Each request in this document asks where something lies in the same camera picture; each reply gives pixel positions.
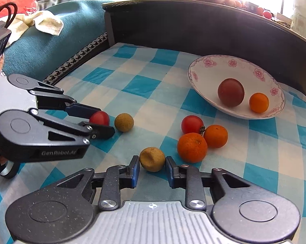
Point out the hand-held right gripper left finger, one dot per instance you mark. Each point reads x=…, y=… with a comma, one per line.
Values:
x=135, y=172

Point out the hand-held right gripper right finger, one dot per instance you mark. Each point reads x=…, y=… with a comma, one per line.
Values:
x=169, y=173

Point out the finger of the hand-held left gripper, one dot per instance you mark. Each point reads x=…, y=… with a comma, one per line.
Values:
x=79, y=110
x=102, y=132

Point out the dented tan round fruit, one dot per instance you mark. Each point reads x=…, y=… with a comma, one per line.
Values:
x=152, y=160

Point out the greenish tan round fruit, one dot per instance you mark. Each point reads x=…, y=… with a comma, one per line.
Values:
x=123, y=122

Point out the large orange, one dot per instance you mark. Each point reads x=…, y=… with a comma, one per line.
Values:
x=192, y=148

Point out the red tomato with stem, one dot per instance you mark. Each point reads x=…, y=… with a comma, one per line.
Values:
x=191, y=124

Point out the medium orange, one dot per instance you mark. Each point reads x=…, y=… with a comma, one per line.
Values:
x=216, y=136

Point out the white floral bowl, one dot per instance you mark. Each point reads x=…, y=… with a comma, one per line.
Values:
x=206, y=81

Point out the blue checked tablecloth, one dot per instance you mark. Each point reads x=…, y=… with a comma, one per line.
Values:
x=142, y=81

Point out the teal blanket with houndstooth trim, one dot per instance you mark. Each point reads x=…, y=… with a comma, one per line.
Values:
x=66, y=43

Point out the cream towel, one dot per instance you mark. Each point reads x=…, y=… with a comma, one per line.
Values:
x=46, y=22

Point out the dark red round fruit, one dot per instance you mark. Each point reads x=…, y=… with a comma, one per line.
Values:
x=231, y=92

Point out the small orange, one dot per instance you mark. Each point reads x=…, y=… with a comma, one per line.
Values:
x=259, y=103

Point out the dark coffee table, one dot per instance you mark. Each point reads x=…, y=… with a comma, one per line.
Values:
x=168, y=25

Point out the orange fruit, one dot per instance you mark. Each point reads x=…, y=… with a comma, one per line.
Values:
x=238, y=3
x=244, y=5
x=230, y=1

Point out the reddish orange tomato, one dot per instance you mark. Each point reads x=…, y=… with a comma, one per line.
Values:
x=259, y=10

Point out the small red tomato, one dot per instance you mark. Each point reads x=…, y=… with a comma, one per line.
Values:
x=267, y=14

